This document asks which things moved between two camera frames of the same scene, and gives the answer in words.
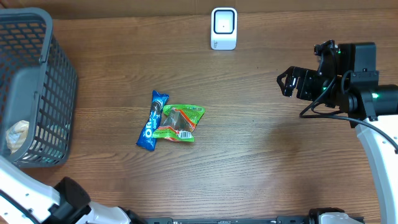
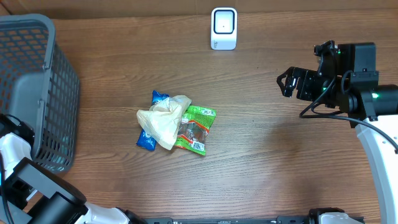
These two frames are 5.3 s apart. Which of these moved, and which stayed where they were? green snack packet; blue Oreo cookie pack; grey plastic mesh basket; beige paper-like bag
Moved: beige paper-like bag; green snack packet
Stayed: grey plastic mesh basket; blue Oreo cookie pack
